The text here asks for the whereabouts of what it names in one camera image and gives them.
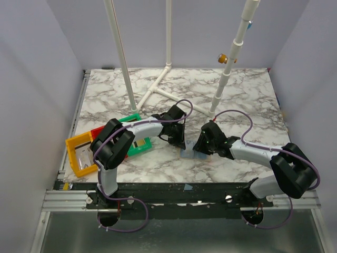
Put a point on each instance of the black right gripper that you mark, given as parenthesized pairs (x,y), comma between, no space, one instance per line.
(203,145)

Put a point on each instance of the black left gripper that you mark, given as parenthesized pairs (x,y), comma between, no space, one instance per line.
(179,142)

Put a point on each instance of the silver VIP credit card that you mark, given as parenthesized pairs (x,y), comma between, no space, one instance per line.
(189,145)

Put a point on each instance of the beige card holder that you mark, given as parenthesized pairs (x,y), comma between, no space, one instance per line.
(194,156)

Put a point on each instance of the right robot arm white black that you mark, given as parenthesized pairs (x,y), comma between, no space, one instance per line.
(292,173)

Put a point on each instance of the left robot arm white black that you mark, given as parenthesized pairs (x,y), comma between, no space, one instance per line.
(107,170)

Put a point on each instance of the gold credit card in bin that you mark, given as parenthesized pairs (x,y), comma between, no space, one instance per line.
(139,143)

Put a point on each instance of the green plastic bin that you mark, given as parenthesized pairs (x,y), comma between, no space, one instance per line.
(132,151)

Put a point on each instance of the red plastic bin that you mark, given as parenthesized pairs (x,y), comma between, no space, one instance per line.
(96,131)

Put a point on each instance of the orange knob on pipe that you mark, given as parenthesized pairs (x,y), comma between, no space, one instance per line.
(222,58)

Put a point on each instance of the yellow plastic bin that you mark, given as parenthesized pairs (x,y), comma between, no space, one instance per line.
(82,140)

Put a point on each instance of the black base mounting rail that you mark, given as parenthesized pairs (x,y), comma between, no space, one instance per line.
(174,201)

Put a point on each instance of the aluminium extrusion rail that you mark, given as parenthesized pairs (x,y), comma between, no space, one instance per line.
(58,199)

